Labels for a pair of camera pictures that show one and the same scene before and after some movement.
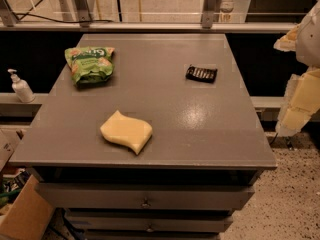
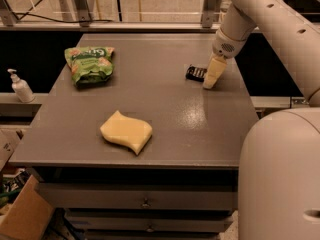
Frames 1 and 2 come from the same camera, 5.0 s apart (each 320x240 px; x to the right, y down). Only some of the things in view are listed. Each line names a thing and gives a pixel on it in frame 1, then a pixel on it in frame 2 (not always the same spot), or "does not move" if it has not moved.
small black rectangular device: x=201 y=73 does not move
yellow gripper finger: x=301 y=101 to x=216 y=66
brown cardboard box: x=28 y=217 does not move
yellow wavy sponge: x=128 y=131 does not move
